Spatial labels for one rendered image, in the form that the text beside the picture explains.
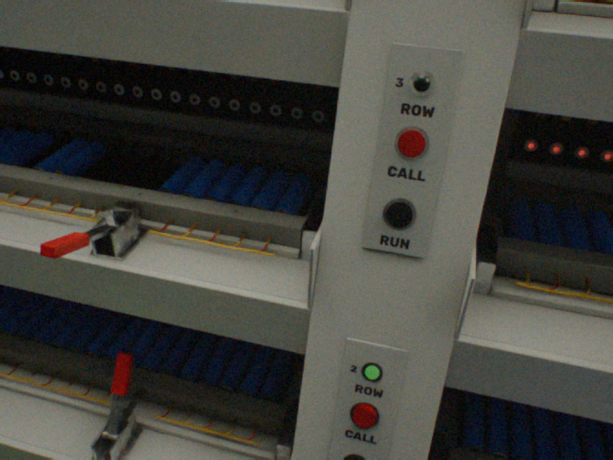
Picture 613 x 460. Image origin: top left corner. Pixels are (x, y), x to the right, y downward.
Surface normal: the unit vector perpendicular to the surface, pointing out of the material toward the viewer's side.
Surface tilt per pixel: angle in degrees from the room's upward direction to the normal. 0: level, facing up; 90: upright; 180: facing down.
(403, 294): 90
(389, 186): 90
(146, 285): 108
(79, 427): 18
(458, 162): 90
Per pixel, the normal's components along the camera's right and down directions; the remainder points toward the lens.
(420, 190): -0.24, 0.25
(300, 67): -0.26, 0.54
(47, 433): 0.04, -0.82
